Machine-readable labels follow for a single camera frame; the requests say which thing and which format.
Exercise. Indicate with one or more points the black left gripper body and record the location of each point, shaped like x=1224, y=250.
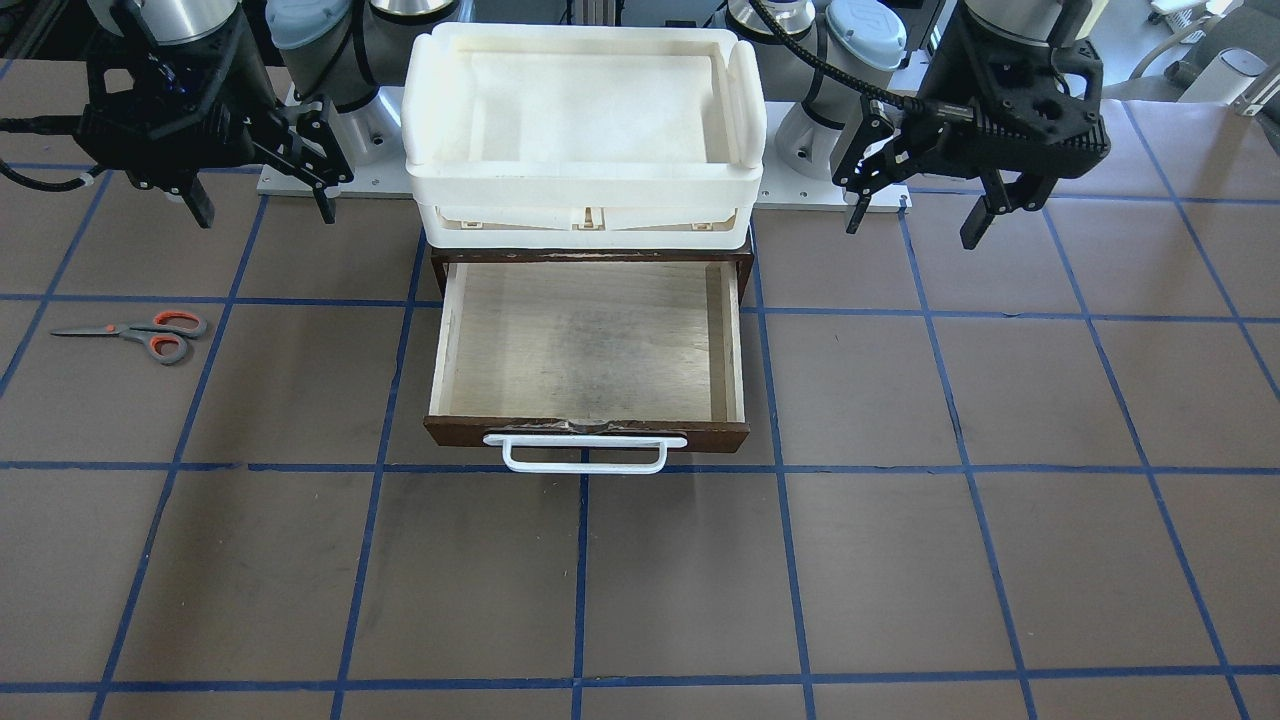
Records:
x=957, y=70

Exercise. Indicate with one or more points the wooden drawer with white handle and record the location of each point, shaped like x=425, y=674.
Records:
x=629, y=355

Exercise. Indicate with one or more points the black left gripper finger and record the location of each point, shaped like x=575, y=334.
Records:
x=1028, y=192
x=877, y=153

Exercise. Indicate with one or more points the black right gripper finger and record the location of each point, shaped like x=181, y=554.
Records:
x=193, y=194
x=299, y=141

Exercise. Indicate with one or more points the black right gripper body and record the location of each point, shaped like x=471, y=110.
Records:
x=243, y=92

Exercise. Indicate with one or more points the orange grey handled scissors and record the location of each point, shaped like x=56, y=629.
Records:
x=166, y=336

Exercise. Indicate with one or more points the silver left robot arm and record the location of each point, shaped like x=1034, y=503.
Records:
x=822, y=57

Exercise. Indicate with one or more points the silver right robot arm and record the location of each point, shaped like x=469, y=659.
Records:
x=353, y=52

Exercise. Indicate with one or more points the white plastic bin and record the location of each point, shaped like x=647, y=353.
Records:
x=583, y=137

